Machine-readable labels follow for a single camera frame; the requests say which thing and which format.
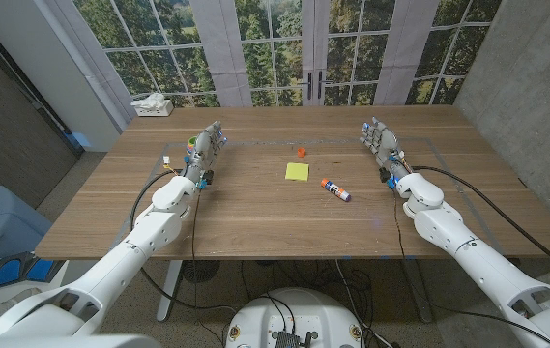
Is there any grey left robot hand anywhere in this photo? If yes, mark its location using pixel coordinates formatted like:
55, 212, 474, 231
185, 120, 229, 181

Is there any white tissue box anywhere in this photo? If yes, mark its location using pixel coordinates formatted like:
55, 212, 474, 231
130, 93, 175, 118

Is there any printed window backdrop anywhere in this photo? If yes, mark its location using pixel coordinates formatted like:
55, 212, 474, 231
72, 0, 503, 108

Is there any white floor cable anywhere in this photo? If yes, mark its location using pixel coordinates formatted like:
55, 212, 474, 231
334, 259, 394, 348

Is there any thin black wrist wire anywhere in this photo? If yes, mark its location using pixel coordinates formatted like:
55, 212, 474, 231
391, 188, 550, 345
189, 191, 202, 265

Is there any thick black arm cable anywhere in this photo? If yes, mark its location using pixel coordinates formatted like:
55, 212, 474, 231
412, 165, 550, 282
128, 167, 240, 313

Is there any white table leg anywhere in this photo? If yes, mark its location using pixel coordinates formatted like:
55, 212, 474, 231
156, 259, 184, 323

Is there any white robot head edge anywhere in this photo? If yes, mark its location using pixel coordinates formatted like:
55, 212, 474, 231
0, 333, 162, 348

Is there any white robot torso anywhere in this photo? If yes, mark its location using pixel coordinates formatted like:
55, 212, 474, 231
224, 287, 365, 348

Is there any orange white glue stick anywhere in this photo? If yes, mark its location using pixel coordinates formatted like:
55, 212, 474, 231
320, 178, 352, 203

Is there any black round floor fan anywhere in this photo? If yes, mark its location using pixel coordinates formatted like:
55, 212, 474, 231
181, 259, 221, 284

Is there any blue storage bin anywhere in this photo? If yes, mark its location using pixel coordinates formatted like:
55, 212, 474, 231
0, 186, 53, 266

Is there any thin black right wrist wire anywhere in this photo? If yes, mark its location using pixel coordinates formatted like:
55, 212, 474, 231
391, 188, 550, 345

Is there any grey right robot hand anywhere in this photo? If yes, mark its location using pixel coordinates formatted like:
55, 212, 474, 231
359, 116, 411, 179

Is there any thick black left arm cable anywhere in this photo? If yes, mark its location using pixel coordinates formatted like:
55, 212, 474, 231
128, 167, 240, 313

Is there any blue black foot pedal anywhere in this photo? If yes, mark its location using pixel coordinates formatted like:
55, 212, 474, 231
0, 250, 66, 290

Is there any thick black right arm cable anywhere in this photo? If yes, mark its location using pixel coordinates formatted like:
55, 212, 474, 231
412, 165, 550, 282

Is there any yellow sticky note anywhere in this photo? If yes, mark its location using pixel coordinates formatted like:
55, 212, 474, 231
284, 162, 310, 183

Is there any thin black left wrist wire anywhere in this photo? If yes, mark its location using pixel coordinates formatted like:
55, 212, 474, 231
189, 191, 202, 265

